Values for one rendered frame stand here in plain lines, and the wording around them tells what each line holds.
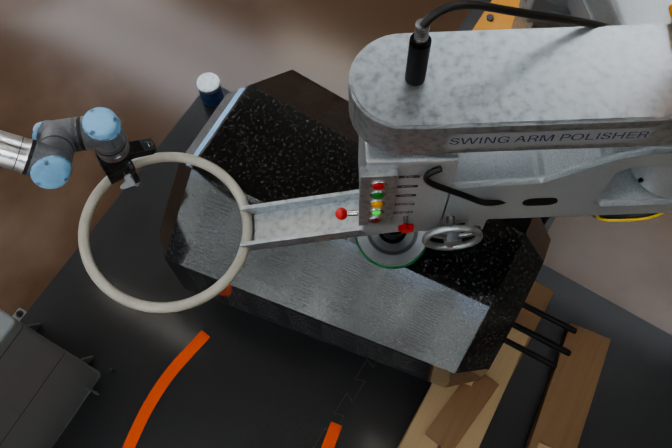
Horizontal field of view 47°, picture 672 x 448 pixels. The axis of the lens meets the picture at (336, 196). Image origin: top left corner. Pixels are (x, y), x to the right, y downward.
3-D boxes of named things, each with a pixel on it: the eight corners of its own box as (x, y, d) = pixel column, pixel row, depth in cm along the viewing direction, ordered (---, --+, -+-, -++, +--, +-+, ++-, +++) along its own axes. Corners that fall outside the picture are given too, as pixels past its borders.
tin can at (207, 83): (227, 91, 348) (223, 75, 336) (218, 109, 345) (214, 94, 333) (206, 85, 350) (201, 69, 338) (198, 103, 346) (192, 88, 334)
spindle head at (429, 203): (490, 157, 211) (524, 67, 170) (499, 233, 202) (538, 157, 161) (357, 162, 211) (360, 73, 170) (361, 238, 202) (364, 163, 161)
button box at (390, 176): (390, 214, 191) (397, 164, 165) (391, 224, 190) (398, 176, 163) (358, 215, 191) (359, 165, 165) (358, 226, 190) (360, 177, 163)
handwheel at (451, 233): (474, 216, 202) (484, 193, 188) (478, 252, 198) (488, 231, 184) (416, 218, 202) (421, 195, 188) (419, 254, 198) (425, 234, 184)
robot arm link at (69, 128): (27, 138, 196) (77, 130, 197) (33, 115, 205) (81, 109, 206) (37, 168, 201) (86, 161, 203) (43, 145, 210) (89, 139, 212)
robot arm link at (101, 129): (77, 107, 202) (116, 101, 203) (89, 129, 213) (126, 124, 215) (79, 138, 198) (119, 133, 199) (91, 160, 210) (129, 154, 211)
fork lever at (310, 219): (481, 166, 213) (479, 159, 209) (489, 232, 206) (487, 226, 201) (247, 201, 230) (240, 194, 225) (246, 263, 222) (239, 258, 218)
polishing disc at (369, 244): (440, 219, 232) (440, 218, 231) (407, 279, 225) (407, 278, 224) (377, 187, 236) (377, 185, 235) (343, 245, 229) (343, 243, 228)
